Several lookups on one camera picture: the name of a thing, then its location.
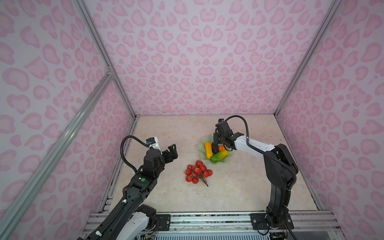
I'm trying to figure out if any aluminium frame diagonal bar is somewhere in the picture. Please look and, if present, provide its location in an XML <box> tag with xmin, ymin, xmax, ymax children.
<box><xmin>1</xmin><ymin>72</ymin><xmax>114</xmax><ymax>240</ymax></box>

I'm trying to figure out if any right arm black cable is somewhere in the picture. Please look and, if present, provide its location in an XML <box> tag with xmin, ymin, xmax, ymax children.
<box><xmin>223</xmin><ymin>115</ymin><xmax>298</xmax><ymax>190</ymax></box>

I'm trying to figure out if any yellow fake fruit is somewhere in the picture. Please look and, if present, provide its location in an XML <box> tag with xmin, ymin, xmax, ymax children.
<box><xmin>205</xmin><ymin>142</ymin><xmax>214</xmax><ymax>160</ymax></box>

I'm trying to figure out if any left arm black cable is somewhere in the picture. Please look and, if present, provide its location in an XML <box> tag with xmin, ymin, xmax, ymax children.
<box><xmin>120</xmin><ymin>135</ymin><xmax>150</xmax><ymax>175</ymax></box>

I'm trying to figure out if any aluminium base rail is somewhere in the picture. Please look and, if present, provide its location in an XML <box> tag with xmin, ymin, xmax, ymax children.
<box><xmin>80</xmin><ymin>211</ymin><xmax>345</xmax><ymax>240</ymax></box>

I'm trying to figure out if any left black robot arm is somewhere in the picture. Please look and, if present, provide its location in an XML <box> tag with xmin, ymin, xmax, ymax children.
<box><xmin>87</xmin><ymin>143</ymin><xmax>178</xmax><ymax>240</ymax></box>

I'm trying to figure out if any red cherry tomato bunch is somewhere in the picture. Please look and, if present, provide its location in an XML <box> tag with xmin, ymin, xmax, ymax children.
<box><xmin>185</xmin><ymin>161</ymin><xmax>213</xmax><ymax>187</ymax></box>

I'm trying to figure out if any green yellow fake mango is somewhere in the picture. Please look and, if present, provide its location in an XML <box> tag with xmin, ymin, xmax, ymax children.
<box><xmin>210</xmin><ymin>150</ymin><xmax>229</xmax><ymax>163</ymax></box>

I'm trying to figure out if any light green wavy fruit bowl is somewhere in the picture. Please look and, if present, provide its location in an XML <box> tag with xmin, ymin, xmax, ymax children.
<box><xmin>198</xmin><ymin>135</ymin><xmax>234</xmax><ymax>165</ymax></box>

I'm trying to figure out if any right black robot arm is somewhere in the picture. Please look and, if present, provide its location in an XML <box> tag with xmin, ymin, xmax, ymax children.
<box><xmin>213</xmin><ymin>117</ymin><xmax>299</xmax><ymax>229</ymax></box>

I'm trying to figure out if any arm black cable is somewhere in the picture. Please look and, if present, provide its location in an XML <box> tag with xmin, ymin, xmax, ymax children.
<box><xmin>223</xmin><ymin>115</ymin><xmax>298</xmax><ymax>190</ymax></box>
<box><xmin>120</xmin><ymin>135</ymin><xmax>150</xmax><ymax>175</ymax></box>

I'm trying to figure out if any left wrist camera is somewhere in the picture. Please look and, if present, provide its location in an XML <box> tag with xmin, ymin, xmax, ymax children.
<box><xmin>146</xmin><ymin>137</ymin><xmax>161</xmax><ymax>150</ymax></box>

